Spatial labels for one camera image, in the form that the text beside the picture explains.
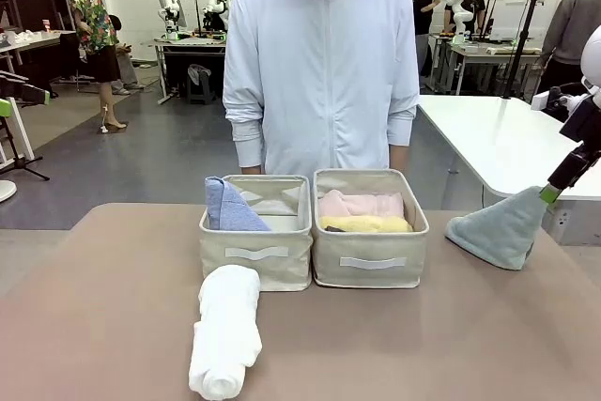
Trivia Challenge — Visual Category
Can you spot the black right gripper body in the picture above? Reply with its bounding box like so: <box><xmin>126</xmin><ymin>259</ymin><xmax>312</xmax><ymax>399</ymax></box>
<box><xmin>547</xmin><ymin>140</ymin><xmax>601</xmax><ymax>192</ymax></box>

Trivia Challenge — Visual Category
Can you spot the grey teal towel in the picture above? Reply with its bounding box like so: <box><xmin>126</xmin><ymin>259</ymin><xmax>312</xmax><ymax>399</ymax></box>
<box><xmin>444</xmin><ymin>184</ymin><xmax>549</xmax><ymax>271</ymax></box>

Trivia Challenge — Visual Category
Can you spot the yellow towel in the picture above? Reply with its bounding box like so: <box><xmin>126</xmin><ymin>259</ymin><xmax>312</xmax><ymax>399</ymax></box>
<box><xmin>318</xmin><ymin>214</ymin><xmax>415</xmax><ymax>235</ymax></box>

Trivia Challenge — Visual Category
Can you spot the pink towel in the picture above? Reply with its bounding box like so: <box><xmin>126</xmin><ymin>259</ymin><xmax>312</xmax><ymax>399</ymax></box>
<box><xmin>317</xmin><ymin>189</ymin><xmax>406</xmax><ymax>219</ymax></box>

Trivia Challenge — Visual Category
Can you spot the lavender blue towel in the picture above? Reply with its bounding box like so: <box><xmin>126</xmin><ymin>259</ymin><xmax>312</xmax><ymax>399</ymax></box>
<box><xmin>205</xmin><ymin>176</ymin><xmax>273</xmax><ymax>233</ymax></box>

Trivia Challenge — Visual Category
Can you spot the person's left forearm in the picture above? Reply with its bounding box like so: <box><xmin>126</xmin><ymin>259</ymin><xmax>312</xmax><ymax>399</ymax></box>
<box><xmin>386</xmin><ymin>109</ymin><xmax>419</xmax><ymax>171</ymax></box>

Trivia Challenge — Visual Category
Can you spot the person's right forearm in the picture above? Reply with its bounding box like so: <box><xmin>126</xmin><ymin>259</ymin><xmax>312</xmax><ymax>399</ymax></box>
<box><xmin>229</xmin><ymin>116</ymin><xmax>265</xmax><ymax>171</ymax></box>

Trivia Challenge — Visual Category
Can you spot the black floor tripod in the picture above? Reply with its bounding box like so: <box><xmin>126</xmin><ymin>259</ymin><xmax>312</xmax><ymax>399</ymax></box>
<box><xmin>0</xmin><ymin>116</ymin><xmax>51</xmax><ymax>182</ymax></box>

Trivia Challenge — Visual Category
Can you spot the white side table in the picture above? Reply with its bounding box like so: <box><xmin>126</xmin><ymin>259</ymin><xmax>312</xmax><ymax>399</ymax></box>
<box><xmin>414</xmin><ymin>94</ymin><xmax>601</xmax><ymax>247</ymax></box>

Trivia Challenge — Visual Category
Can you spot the woman in floral shirt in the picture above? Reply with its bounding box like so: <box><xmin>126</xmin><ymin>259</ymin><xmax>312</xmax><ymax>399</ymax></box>
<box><xmin>64</xmin><ymin>0</ymin><xmax>129</xmax><ymax>135</ymax></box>

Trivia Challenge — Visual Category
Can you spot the seated person in grey trousers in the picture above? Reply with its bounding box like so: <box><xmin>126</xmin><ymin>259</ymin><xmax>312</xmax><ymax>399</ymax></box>
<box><xmin>110</xmin><ymin>14</ymin><xmax>148</xmax><ymax>95</ymax></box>

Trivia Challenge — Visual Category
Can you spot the black tripod pole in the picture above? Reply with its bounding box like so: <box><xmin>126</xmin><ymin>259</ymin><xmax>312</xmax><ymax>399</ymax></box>
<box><xmin>501</xmin><ymin>0</ymin><xmax>549</xmax><ymax>100</ymax></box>

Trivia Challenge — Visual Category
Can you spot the person in grey sweater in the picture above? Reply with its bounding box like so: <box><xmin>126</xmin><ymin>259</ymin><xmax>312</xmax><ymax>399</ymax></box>
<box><xmin>538</xmin><ymin>0</ymin><xmax>601</xmax><ymax>87</ymax></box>

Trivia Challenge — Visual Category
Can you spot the grey metal workbench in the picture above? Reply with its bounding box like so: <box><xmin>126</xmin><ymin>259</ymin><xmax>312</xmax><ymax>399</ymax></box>
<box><xmin>434</xmin><ymin>33</ymin><xmax>542</xmax><ymax>96</ymax></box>
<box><xmin>153</xmin><ymin>33</ymin><xmax>230</xmax><ymax>105</ymax></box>

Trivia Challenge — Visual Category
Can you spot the dark stool with cloth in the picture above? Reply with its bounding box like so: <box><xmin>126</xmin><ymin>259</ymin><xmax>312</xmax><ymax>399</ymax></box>
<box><xmin>186</xmin><ymin>63</ymin><xmax>213</xmax><ymax>105</ymax></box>

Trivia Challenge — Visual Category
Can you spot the beige fabric storage basket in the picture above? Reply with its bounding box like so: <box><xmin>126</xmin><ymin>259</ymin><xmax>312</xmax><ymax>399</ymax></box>
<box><xmin>198</xmin><ymin>174</ymin><xmax>315</xmax><ymax>293</ymax></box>
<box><xmin>310</xmin><ymin>167</ymin><xmax>430</xmax><ymax>290</ymax></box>

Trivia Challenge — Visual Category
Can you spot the man in black t-shirt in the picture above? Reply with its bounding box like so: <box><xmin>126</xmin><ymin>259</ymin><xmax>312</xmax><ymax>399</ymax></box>
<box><xmin>411</xmin><ymin>0</ymin><xmax>445</xmax><ymax>90</ymax></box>

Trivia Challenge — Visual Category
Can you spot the person in white hoodie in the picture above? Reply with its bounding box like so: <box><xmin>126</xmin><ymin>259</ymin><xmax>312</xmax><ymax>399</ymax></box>
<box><xmin>222</xmin><ymin>0</ymin><xmax>421</xmax><ymax>176</ymax></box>

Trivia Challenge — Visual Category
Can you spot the white rolled towel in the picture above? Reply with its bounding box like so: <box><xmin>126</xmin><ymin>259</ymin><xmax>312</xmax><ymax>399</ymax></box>
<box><xmin>188</xmin><ymin>265</ymin><xmax>263</xmax><ymax>397</ymax></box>

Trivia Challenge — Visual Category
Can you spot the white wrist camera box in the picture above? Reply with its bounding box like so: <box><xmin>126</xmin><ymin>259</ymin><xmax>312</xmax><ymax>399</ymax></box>
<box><xmin>531</xmin><ymin>89</ymin><xmax>553</xmax><ymax>112</ymax></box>

